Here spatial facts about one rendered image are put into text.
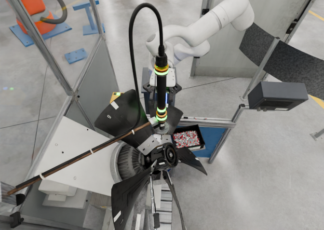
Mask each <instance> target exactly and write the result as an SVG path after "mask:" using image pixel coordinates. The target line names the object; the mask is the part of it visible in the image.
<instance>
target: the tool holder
mask: <svg viewBox="0 0 324 230"><path fill-rule="evenodd" d="M154 118H155V117H153V118H151V119H149V120H148V121H149V122H150V123H151V126H152V127H153V129H154V131H155V132H156V133H157V134H159V135H164V134H166V133H168V131H169V124H168V123H167V122H165V129H163V130H160V128H159V127H160V124H159V123H158V121H157V120H156V121H154V122H153V121H152V119H154Z"/></svg>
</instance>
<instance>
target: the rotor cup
mask: <svg viewBox="0 0 324 230"><path fill-rule="evenodd" d="M161 146H162V148H159V149H157V148H158V147H161ZM170 152H171V153H172V157H170V155H169V153H170ZM155 159H157V162H156V165H155V167H154V171H153V173H152V174H151V175H157V174H159V173H160V172H161V171H162V170H167V169H172V168H175V167H176V166H177V165H178V161H179V156H178V152H177V149H176V147H175V146H174V144H172V143H171V142H166V143H163V144H160V145H157V146H156V147H155V148H154V149H153V150H152V151H151V152H150V153H148V154H147V155H144V154H143V153H142V154H141V162H142V165H143V168H144V169H145V170H146V169H147V168H148V167H150V166H151V164H152V163H153V162H154V161H155ZM162 162H164V163H165V164H159V163H162Z"/></svg>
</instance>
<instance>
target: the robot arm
mask: <svg viewBox="0 0 324 230"><path fill-rule="evenodd" d="M254 18H255V15H254V11H253V9H252V7H251V4H250V2H249V0H215V2H214V8H213V9H212V10H210V11H209V12H208V13H207V14H205V15H204V16H203V17H201V18H200V19H199V20H198V21H196V22H195V23H192V24H190V25H188V26H186V27H184V26H179V25H167V26H164V27H163V28H162V29H163V44H164V47H165V53H166V55H167V57H168V58H167V61H168V65H169V72H168V74H167V80H166V93H167V94H169V105H171V102H173V97H174V95H175V94H177V93H178V92H179V91H181V90H182V87H181V86H180V85H179V84H177V83H176V80H175V73H174V71H175V69H174V66H175V65H176V64H178V63H179V62H180V61H182V60H183V59H185V58H186V57H189V56H196V57H201V56H204V55H206V54H207V53H208V52H209V51H210V44H209V42H208V40H207V39H208V38H210V37H211V36H213V35H215V34H217V33H218V32H220V31H221V30H222V29H223V28H224V27H225V26H226V25H228V24H229V23H231V24H232V26H233V27H234V28H235V29H236V30H237V31H244V30H246V29H248V28H249V27H250V26H251V25H252V24H253V22H254ZM172 37H180V38H182V39H183V40H185V42H186V43H187V44H188V45H189V46H190V47H191V48H187V47H185V46H184V45H182V44H180V43H178V44H176V45H175V46H173V45H172V44H171V43H169V42H166V41H167V40H168V39H170V38H172ZM159 45H160V36H159V30H158V31H156V32H155V33H154V34H152V35H151V36H150V37H149V38H148V39H147V41H146V47H147V49H148V50H149V51H150V53H151V54H152V56H153V58H152V59H151V65H152V67H153V69H154V65H155V61H156V60H155V57H156V55H157V53H158V47H159ZM149 86H150V88H149ZM175 87H176V89H175ZM143 89H144V90H146V91H147V92H148V93H149V94H150V98H149V100H150V101H151V104H152V105H153V103H154V93H155V72H154V70H153V72H152V74H151V78H150V81H149V82H147V83H146V84H144V85H143Z"/></svg>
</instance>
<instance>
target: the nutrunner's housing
mask: <svg viewBox="0 0 324 230"><path fill-rule="evenodd" d="M167 58H168V57H167V55H166V53H165V47H164V45H163V46H162V47H161V46H160V45H159V47H158V53H157V55H156V57H155V60H156V61H155V65H156V66H158V67H161V68H162V67H165V66H167V64H168V61H167ZM158 123H159V124H160V127H159V128H160V130H163V129H165V122H158Z"/></svg>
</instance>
